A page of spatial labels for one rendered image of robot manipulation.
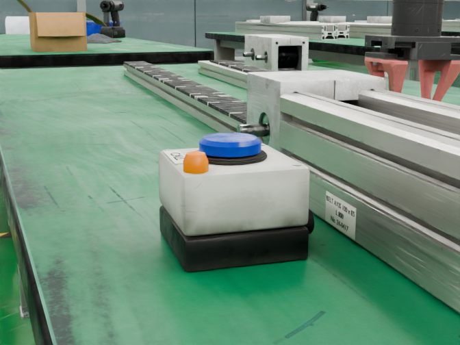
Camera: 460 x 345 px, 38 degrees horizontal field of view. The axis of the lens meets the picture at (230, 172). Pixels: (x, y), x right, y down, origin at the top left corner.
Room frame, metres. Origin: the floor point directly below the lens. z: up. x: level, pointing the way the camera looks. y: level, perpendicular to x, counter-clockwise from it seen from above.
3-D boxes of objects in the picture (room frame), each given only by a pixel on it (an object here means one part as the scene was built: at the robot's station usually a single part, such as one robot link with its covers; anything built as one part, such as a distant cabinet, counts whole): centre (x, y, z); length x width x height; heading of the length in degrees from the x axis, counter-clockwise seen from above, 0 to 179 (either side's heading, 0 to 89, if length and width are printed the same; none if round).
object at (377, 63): (0.80, -0.20, 0.85); 0.07 x 0.07 x 0.09; 17
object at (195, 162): (0.38, 0.02, 0.85); 0.01 x 0.01 x 0.01
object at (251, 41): (1.72, -0.09, 0.83); 0.11 x 0.10 x 0.10; 110
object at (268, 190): (0.42, -0.01, 0.81); 0.10 x 0.08 x 0.06; 107
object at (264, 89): (0.61, -0.07, 0.83); 0.12 x 0.09 x 0.10; 107
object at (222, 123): (1.22, 0.11, 0.79); 0.96 x 0.04 x 0.03; 17
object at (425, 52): (0.80, -0.23, 0.85); 0.07 x 0.07 x 0.09; 17
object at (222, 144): (0.42, 0.00, 0.84); 0.04 x 0.04 x 0.02
